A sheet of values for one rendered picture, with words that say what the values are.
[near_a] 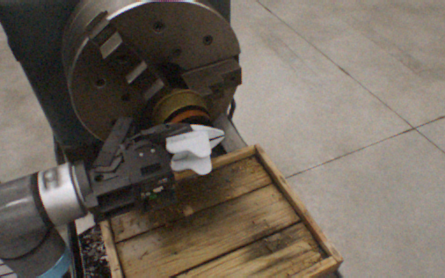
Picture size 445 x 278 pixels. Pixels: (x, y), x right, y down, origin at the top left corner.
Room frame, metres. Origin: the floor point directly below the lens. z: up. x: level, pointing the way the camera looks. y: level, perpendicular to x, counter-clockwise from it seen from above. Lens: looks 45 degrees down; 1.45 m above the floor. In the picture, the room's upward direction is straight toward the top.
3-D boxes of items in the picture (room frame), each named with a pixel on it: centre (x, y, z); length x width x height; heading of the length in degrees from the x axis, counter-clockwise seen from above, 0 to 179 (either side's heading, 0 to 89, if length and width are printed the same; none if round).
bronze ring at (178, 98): (0.41, 0.07, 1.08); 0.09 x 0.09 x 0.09; 25
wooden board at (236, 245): (0.31, 0.03, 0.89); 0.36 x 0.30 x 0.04; 115
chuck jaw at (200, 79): (0.51, 0.02, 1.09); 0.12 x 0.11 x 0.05; 115
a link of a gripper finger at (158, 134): (0.34, 0.09, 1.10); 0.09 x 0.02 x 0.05; 115
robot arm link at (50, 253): (0.24, 0.29, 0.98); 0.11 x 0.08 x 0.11; 55
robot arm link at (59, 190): (0.26, 0.21, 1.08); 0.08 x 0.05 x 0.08; 25
